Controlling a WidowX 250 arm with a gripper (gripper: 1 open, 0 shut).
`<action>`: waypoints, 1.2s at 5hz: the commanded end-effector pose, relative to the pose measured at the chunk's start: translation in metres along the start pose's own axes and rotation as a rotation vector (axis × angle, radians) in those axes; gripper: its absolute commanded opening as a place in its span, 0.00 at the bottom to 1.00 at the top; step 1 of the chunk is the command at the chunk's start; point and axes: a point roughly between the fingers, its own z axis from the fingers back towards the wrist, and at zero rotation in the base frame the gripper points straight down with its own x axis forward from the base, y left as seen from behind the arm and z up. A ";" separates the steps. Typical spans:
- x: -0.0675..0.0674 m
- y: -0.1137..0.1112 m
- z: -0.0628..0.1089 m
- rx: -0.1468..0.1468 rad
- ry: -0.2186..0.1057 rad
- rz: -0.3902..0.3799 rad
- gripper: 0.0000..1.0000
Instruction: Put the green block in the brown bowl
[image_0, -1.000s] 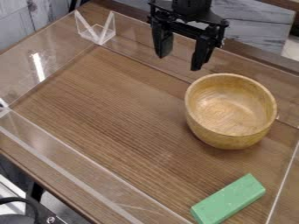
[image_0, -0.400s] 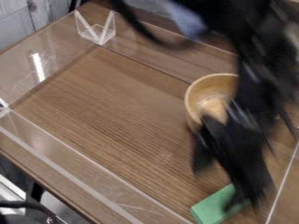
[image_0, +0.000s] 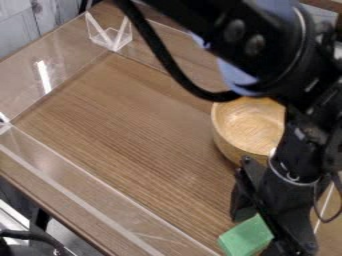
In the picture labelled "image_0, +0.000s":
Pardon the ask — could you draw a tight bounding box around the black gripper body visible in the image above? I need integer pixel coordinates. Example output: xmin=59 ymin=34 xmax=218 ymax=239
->
xmin=236 ymin=155 xmax=329 ymax=256

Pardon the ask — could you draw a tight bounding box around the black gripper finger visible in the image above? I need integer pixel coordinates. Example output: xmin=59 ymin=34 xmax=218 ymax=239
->
xmin=230 ymin=183 xmax=257 ymax=223

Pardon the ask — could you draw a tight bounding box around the green rectangular block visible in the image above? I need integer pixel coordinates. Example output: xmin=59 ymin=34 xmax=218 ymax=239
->
xmin=218 ymin=214 xmax=274 ymax=256

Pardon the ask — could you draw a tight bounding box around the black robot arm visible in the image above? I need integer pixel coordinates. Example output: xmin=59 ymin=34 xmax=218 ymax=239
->
xmin=146 ymin=0 xmax=342 ymax=256

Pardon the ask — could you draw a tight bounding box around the brown wooden bowl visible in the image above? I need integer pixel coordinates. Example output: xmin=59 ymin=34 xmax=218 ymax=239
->
xmin=212 ymin=97 xmax=285 ymax=165

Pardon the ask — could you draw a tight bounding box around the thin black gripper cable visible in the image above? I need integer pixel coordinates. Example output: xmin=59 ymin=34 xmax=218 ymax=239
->
xmin=312 ymin=173 xmax=342 ymax=224

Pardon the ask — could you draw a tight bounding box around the clear acrylic tray wall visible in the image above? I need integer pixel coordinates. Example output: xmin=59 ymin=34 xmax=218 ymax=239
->
xmin=0 ymin=121 xmax=221 ymax=256

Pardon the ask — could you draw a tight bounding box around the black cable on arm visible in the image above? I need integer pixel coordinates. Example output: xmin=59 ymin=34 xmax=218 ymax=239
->
xmin=117 ymin=0 xmax=245 ymax=103

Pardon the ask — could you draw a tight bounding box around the black cable lower left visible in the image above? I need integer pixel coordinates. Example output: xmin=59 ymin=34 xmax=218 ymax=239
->
xmin=0 ymin=229 xmax=69 ymax=256

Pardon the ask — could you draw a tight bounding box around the clear acrylic corner bracket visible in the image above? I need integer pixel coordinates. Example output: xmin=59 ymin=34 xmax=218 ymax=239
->
xmin=85 ymin=12 xmax=133 ymax=52

